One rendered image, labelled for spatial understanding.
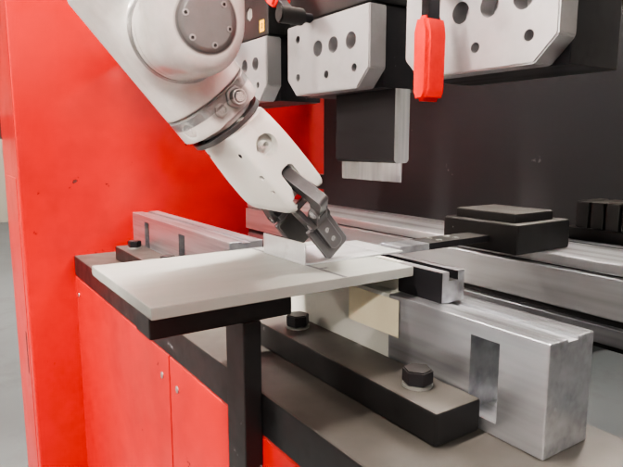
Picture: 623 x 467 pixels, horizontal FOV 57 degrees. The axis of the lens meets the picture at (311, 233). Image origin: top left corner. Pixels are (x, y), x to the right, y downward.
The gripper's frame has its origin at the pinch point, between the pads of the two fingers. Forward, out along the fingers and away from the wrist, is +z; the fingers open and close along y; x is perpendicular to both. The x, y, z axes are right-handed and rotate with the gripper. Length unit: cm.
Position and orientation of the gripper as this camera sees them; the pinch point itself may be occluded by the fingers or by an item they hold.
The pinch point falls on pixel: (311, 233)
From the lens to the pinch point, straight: 61.3
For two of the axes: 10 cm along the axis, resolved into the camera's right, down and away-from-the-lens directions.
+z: 5.4, 6.9, 4.8
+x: -6.3, 7.1, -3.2
